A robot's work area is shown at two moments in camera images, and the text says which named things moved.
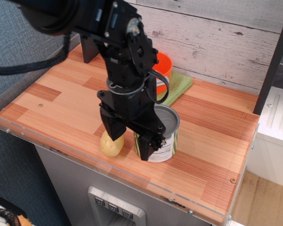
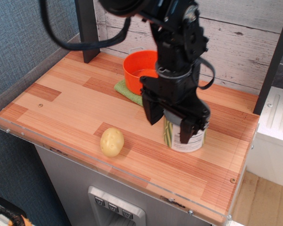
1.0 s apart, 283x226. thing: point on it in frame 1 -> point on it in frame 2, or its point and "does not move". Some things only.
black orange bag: x=14 y=215 does not move
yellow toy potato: x=109 y=148 does not move
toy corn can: x=170 y=117 -> x=171 y=129
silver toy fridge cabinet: x=89 y=197 does not move
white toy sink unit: x=270 y=155 does not move
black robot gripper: x=137 y=111 -> x=179 y=95
